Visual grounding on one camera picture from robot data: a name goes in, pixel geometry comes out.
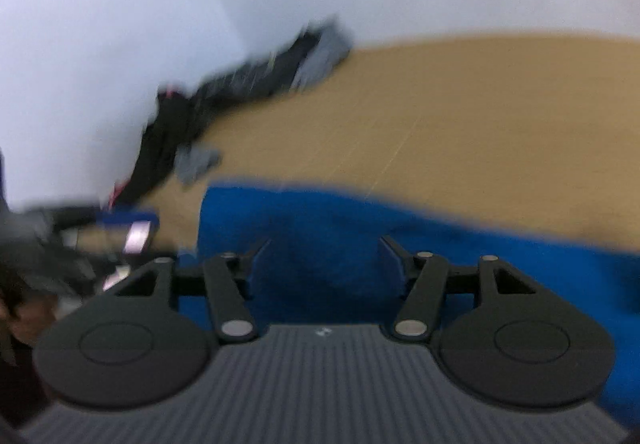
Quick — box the blue jacket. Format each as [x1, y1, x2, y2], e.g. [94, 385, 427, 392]
[178, 184, 639, 427]

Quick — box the person left hand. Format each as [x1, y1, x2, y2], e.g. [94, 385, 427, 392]
[1, 295, 58, 346]

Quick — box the white smartphone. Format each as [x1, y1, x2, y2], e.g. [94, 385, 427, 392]
[122, 222, 153, 254]

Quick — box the small grey cloth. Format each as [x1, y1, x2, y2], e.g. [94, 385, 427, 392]
[174, 145, 221, 186]

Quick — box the black garment pink trim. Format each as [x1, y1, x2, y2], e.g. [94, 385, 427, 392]
[108, 87, 207, 209]

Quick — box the black patterned shirt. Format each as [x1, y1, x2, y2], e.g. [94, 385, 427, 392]
[191, 31, 320, 110]

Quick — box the grey t-shirt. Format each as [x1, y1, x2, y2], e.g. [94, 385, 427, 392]
[292, 20, 352, 90]

